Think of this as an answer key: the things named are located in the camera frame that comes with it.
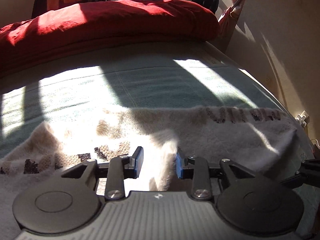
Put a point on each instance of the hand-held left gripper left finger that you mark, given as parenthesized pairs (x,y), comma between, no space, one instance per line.
(138,162)

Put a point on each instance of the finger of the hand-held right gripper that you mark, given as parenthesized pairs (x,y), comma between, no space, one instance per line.
(307,172)

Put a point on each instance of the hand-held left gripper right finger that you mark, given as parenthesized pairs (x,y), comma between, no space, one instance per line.
(178,166)

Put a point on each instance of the white fuzzy lettered sweater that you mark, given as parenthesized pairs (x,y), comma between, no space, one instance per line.
(225,140)

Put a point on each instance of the green plaid bed sheet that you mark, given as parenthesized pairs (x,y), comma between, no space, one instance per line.
(150,85)

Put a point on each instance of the red duvet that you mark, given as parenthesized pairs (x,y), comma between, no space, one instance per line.
(112,22)

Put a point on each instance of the orange curtain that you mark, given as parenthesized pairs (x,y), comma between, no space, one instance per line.
(237,2)

